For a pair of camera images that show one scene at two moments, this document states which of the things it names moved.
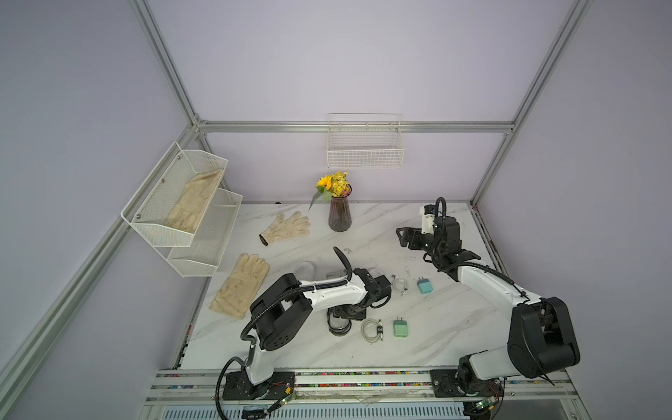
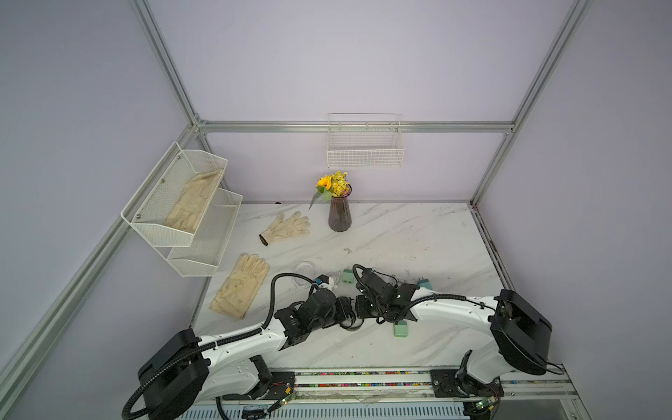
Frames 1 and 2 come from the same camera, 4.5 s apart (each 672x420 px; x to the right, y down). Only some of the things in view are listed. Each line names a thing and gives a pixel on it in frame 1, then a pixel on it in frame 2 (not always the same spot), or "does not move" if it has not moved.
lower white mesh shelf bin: (202, 258) does not move
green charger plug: (400, 328) does not move
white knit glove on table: (295, 225) does not move
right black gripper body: (425, 242) to (367, 308)
